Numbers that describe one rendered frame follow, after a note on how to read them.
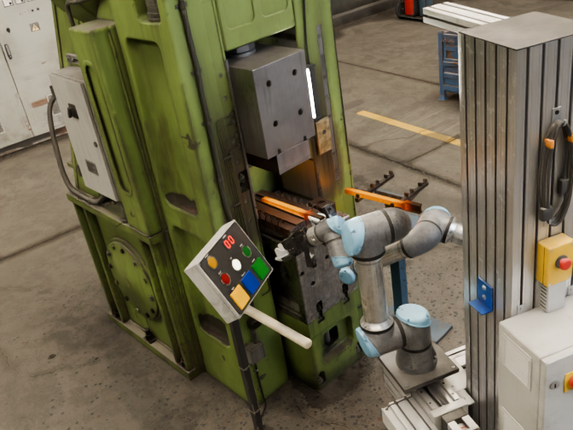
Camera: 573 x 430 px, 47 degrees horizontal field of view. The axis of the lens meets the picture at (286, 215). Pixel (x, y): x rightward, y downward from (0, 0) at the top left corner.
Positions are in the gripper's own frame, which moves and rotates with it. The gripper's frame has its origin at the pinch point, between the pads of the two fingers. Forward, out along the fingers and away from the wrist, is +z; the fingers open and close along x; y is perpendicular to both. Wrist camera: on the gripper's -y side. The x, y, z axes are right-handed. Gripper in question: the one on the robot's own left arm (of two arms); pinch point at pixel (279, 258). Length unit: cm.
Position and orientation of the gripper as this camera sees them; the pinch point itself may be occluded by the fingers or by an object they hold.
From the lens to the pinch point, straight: 271.5
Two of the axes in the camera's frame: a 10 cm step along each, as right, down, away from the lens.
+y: -5.8, -7.8, -2.1
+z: -7.2, 3.8, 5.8
